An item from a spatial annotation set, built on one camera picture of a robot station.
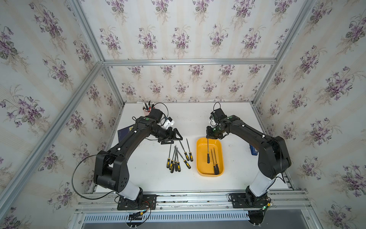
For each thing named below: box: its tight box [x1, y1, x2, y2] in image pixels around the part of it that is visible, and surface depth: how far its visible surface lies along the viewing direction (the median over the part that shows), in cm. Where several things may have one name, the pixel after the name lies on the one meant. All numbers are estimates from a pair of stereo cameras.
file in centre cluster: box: [170, 148, 177, 174], surface depth 85 cm
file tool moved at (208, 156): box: [206, 137, 211, 164], surface depth 84 cm
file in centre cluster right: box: [175, 148, 182, 173], surface depth 87 cm
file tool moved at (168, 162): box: [166, 144, 172, 169], surface depth 88 cm
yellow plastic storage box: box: [196, 137, 225, 177], surface depth 88 cm
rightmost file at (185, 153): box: [179, 139, 190, 161], surface depth 91 cm
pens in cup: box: [142, 100, 155, 111], surface depth 106 cm
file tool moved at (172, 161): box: [169, 146, 176, 170], surface depth 87 cm
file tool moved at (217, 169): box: [213, 147, 220, 175], surface depth 85 cm
